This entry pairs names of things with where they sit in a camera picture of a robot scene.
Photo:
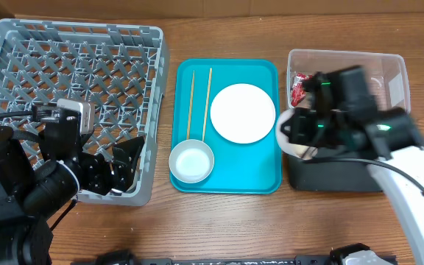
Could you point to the grey shallow bowl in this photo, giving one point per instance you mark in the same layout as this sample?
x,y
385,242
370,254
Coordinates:
x,y
191,161

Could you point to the wooden chopstick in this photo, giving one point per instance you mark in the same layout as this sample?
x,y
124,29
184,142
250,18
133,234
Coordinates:
x,y
191,100
204,126

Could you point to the large white plate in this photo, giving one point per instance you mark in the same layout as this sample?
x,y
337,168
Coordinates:
x,y
243,113

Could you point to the white rice bowl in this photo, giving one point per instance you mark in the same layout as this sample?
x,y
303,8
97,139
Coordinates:
x,y
296,150

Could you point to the red snack wrapper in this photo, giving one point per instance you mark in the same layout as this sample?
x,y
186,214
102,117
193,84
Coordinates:
x,y
297,91

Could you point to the grey plastic dish rack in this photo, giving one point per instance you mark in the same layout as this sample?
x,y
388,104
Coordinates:
x,y
120,68

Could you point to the clear plastic bin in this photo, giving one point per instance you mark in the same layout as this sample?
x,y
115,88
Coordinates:
x,y
386,73

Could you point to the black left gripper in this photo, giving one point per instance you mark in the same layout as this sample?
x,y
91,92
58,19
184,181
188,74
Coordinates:
x,y
102,179

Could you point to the teal plastic tray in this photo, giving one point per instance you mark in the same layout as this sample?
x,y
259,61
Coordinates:
x,y
238,168

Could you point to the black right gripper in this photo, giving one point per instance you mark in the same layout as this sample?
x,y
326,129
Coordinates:
x,y
299,124

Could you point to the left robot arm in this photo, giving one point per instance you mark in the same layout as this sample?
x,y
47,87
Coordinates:
x,y
39,174

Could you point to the black food waste tray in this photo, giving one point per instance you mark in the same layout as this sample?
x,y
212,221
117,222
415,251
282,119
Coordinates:
x,y
345,176

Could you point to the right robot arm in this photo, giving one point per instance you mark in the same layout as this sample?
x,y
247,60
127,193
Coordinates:
x,y
344,142

